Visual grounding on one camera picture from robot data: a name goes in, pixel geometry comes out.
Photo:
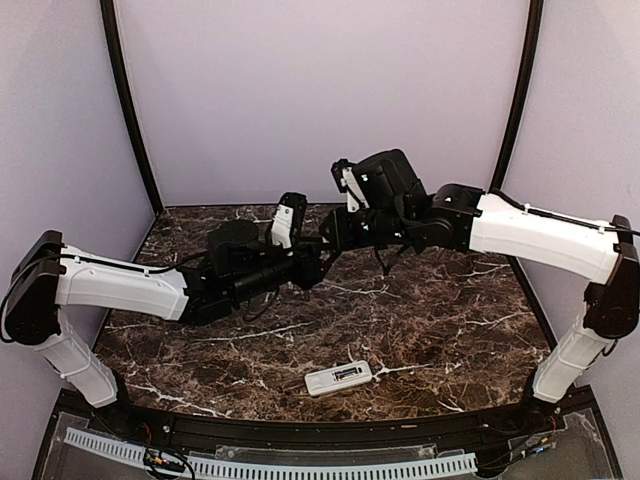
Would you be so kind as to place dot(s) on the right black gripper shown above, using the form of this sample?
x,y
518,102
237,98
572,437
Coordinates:
x,y
340,239

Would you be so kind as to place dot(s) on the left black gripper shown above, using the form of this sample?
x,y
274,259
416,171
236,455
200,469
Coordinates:
x,y
309,263

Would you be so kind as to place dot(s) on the white remote control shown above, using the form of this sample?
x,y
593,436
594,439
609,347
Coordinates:
x,y
323,382

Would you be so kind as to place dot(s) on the gold battery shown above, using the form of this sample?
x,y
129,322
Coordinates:
x,y
347,373

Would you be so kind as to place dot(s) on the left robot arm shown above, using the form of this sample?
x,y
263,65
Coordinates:
x,y
204,287

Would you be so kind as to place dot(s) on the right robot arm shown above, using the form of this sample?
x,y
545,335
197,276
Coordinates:
x,y
386,204

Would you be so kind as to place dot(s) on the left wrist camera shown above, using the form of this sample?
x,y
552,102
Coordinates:
x,y
285,227

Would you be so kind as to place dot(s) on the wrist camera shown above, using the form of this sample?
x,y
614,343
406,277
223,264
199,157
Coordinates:
x,y
285,227
342,172

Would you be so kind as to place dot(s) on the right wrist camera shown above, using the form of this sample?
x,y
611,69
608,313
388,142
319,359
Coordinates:
x,y
342,172

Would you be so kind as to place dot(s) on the black front rail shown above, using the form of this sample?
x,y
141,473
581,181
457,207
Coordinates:
x,y
484,429

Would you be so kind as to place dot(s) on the white slotted cable duct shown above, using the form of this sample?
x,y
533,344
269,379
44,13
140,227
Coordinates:
x,y
230,462

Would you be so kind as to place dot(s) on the right black frame post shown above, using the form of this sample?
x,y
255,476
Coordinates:
x,y
520,93

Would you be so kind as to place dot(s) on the black frame post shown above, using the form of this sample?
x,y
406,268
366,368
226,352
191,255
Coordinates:
x,y
128,109
520,93

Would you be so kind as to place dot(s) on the left black frame post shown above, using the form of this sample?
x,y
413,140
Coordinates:
x,y
128,109

